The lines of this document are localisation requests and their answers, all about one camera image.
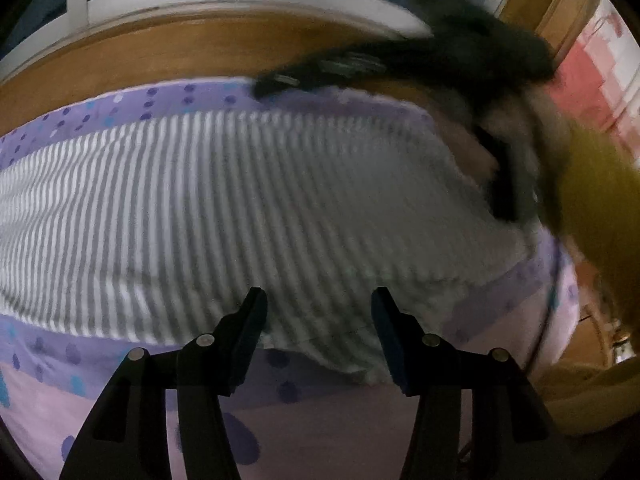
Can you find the purple dotted bed sheet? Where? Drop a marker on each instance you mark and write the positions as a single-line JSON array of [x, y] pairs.
[[350, 435]]

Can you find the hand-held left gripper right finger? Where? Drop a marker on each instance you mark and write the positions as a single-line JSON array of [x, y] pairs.
[[387, 345]]

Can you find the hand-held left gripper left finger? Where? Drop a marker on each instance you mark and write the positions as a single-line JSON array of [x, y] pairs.
[[252, 335]]

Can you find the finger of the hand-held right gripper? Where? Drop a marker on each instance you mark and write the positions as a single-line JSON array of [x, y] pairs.
[[325, 70], [505, 185]]

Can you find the person's brown fuzzy robe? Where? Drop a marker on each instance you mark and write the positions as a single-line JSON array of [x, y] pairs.
[[585, 400]]

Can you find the grey white striped garment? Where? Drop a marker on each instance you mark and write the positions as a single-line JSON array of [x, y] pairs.
[[250, 200]]

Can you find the pink striped curtain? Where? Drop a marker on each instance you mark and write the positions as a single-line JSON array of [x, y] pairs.
[[595, 75]]

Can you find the wooden platform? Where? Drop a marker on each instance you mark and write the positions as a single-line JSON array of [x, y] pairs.
[[200, 45]]

